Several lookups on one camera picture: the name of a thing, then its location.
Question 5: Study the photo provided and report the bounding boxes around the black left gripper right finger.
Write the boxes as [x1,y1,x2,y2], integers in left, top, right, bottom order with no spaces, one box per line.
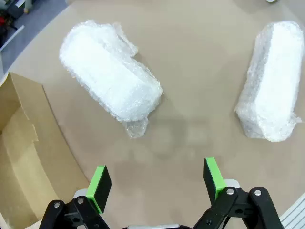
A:
[192,157,284,229]

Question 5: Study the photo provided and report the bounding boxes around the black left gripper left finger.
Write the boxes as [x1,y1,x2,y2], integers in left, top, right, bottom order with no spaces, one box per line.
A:
[39,166,112,229]

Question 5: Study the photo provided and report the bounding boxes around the bubble clock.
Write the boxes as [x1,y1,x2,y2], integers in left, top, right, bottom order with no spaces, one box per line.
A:
[234,21,305,143]
[59,19,164,139]

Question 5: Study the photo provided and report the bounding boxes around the open brown cardboard box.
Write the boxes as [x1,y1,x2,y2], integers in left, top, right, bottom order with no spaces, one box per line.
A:
[0,71,90,229]

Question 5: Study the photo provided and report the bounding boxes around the grey ribbed metal platform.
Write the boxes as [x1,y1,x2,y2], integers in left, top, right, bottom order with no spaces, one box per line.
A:
[278,190,305,229]

